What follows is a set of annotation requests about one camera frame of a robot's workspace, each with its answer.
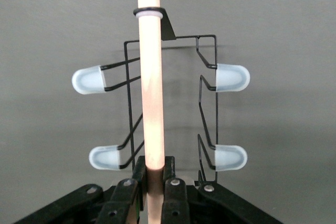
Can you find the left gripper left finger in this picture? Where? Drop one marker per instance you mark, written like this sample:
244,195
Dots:
126,203

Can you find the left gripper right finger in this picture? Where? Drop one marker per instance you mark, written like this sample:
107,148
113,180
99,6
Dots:
174,203

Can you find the dark grey table cover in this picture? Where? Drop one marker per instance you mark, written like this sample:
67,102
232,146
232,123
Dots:
52,24

